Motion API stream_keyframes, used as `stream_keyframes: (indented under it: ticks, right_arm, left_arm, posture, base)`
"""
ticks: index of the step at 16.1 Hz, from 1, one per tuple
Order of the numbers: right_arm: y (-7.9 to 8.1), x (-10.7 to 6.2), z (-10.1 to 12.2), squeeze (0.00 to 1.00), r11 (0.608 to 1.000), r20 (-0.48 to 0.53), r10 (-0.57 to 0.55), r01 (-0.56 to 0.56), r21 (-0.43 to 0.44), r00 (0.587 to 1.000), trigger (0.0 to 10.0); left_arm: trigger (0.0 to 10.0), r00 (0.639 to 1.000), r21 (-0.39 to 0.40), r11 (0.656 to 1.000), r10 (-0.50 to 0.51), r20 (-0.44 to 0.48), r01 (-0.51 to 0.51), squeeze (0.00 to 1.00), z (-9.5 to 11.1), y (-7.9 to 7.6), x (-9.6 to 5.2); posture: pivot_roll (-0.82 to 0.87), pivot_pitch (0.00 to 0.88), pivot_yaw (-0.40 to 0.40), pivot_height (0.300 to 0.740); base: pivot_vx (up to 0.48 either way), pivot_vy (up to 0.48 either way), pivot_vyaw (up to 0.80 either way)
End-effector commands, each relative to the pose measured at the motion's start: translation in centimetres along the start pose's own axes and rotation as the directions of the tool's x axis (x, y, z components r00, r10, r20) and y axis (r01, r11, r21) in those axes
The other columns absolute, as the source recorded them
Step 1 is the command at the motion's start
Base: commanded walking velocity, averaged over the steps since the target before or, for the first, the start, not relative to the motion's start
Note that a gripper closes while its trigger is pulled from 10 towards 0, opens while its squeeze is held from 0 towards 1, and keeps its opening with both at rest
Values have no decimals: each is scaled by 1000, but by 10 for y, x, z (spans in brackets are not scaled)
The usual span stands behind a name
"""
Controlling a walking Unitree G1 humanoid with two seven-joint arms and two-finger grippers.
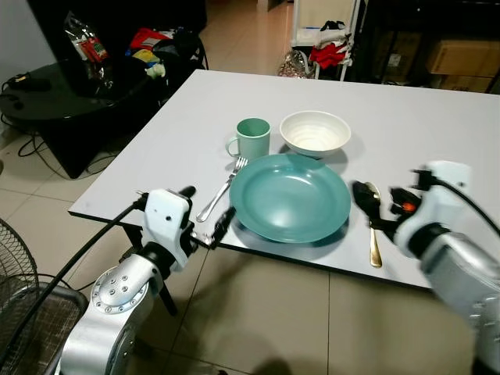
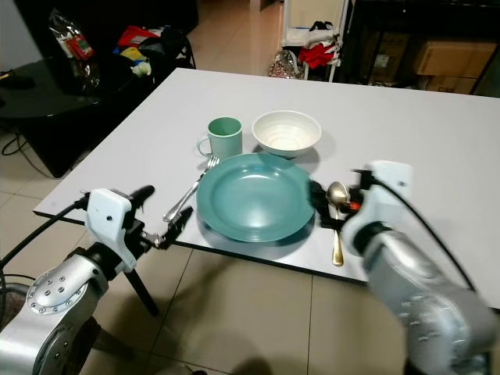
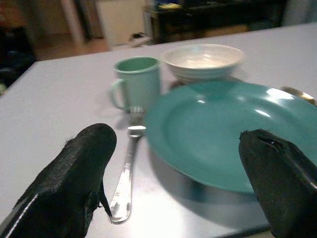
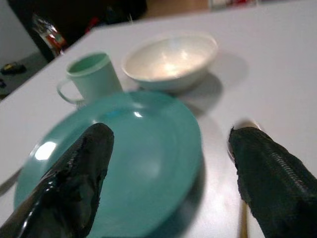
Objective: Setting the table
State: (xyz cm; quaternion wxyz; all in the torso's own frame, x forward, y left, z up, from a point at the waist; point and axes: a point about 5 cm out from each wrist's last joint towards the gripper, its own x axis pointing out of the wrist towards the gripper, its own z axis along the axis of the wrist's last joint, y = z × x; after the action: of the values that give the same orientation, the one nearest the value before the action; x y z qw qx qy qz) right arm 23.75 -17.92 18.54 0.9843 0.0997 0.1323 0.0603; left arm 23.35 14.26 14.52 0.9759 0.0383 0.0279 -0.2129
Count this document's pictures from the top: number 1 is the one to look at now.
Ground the clear plastic snack bag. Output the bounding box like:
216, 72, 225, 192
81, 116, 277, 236
62, 11, 116, 88

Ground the teal dinner plate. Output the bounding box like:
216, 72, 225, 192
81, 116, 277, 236
229, 153, 352, 245

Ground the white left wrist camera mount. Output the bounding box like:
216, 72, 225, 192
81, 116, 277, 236
143, 188, 196, 255

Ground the light green mug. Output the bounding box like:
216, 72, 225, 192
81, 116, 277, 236
226, 118, 271, 162

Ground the plain cardboard box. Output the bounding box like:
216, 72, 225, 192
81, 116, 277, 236
428, 39, 500, 77

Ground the black glass side table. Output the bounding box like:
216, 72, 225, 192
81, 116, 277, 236
0, 59, 200, 180

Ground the white ribbed bowl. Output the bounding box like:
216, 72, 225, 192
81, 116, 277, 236
280, 111, 352, 159

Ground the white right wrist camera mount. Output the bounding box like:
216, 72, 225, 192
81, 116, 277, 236
395, 161, 474, 259

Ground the wire grille floor fan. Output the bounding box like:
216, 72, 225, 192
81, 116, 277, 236
0, 219, 88, 375

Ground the black shelf unit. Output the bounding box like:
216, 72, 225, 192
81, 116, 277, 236
348, 0, 500, 94

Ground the white crumpled cloth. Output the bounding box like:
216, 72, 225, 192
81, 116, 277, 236
145, 61, 169, 79

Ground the printed cardboard box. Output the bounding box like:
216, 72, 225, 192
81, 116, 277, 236
437, 75, 500, 94

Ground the black bag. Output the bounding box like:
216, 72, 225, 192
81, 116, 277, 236
152, 30, 208, 71

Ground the red cloth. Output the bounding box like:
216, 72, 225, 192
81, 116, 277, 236
310, 43, 350, 70

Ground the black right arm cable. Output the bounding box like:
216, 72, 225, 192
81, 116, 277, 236
412, 167, 500, 235

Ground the silver fork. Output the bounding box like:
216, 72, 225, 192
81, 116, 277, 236
196, 157, 248, 223

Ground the gold spoon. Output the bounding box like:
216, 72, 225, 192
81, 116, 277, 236
365, 182, 384, 269

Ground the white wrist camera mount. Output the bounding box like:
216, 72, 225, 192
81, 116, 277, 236
395, 161, 474, 259
143, 188, 196, 255

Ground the white metal rack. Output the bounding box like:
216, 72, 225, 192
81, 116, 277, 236
291, 0, 364, 80

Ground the red packet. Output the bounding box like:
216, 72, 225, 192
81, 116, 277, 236
127, 27, 179, 57

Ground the shiny patterned bag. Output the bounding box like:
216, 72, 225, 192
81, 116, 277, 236
279, 48, 313, 77

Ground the black table leg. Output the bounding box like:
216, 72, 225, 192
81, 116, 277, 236
137, 227, 179, 317

